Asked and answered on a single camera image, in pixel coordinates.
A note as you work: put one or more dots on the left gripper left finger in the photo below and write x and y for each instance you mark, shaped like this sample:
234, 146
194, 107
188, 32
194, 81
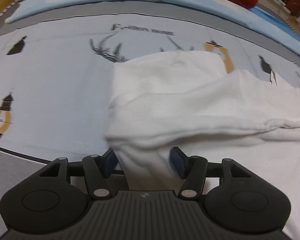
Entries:
98, 168

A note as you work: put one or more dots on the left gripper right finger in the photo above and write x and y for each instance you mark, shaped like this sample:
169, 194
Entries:
192, 170

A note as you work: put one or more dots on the white long-sleeve shirt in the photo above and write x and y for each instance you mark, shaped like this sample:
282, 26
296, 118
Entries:
187, 99

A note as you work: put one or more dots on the printed grey bed sheet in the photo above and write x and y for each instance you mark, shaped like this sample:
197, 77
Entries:
60, 88

